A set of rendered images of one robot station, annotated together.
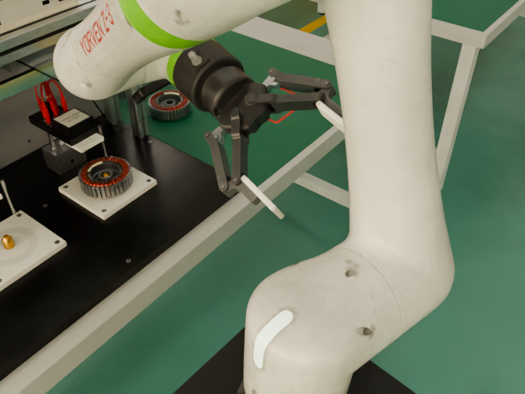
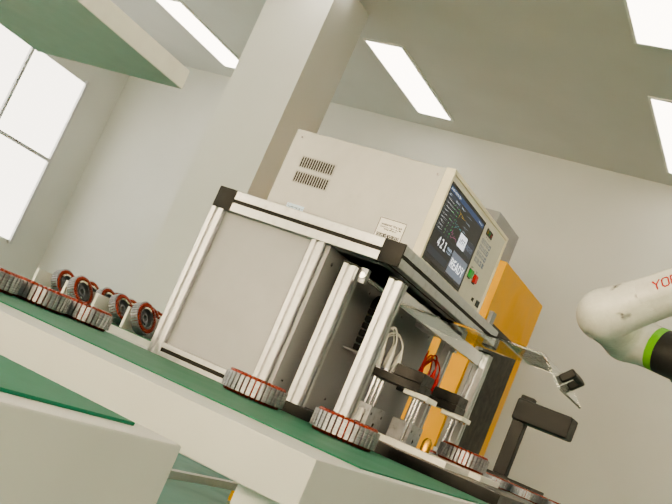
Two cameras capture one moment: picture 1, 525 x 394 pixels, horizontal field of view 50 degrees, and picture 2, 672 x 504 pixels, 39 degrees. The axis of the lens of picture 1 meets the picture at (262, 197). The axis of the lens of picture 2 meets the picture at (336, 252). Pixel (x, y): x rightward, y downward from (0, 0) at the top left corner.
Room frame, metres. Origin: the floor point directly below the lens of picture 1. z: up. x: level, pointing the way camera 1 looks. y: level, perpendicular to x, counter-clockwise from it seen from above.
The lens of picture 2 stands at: (-1.01, 1.07, 0.80)
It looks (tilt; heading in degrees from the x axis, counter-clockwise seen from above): 8 degrees up; 351
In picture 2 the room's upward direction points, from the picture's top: 23 degrees clockwise
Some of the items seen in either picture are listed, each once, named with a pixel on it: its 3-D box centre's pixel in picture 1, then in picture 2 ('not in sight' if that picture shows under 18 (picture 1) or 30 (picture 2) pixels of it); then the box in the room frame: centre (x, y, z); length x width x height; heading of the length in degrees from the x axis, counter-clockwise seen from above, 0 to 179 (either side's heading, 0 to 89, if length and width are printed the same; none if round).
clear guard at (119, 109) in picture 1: (106, 66); (506, 361); (1.01, 0.31, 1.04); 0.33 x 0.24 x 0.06; 52
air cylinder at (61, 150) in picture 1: (64, 154); (404, 434); (1.05, 0.45, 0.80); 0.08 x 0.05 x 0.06; 142
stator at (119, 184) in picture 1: (105, 177); (462, 457); (0.96, 0.34, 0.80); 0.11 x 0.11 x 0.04
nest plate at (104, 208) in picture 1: (108, 185); (458, 468); (0.96, 0.34, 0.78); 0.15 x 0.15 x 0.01; 52
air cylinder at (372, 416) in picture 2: not in sight; (363, 416); (0.85, 0.60, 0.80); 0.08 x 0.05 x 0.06; 142
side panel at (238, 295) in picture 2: not in sight; (236, 299); (0.85, 0.93, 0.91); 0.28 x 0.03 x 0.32; 52
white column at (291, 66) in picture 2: not in sight; (226, 212); (5.13, 0.89, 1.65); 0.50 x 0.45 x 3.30; 52
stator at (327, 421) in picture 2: not in sight; (344, 428); (0.48, 0.72, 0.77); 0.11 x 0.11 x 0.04
